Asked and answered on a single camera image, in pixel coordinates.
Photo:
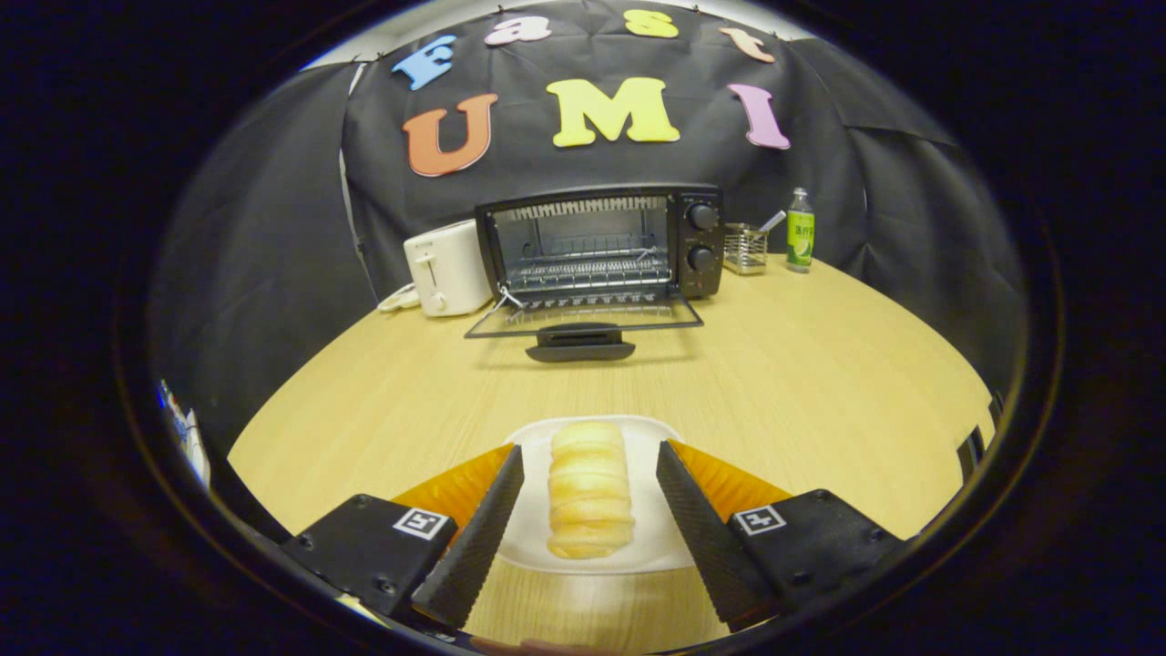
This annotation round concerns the golden ridged bread roll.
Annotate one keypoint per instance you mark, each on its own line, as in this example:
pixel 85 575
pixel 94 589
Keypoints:
pixel 590 492

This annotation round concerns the black toaster oven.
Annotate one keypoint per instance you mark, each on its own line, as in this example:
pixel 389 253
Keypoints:
pixel 697 241

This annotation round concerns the white rectangular plate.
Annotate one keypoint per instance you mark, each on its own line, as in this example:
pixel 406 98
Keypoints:
pixel 651 519

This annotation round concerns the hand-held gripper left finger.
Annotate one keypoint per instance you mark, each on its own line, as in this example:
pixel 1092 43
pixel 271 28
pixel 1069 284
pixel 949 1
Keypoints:
pixel 474 542

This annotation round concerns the white slot toaster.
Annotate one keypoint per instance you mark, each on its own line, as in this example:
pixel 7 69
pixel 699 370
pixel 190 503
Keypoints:
pixel 451 269

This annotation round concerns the green drink bottle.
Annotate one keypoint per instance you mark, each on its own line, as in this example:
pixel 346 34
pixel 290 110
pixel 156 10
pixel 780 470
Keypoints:
pixel 801 232

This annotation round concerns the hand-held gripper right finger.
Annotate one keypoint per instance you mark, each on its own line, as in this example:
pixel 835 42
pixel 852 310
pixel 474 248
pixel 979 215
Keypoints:
pixel 706 538

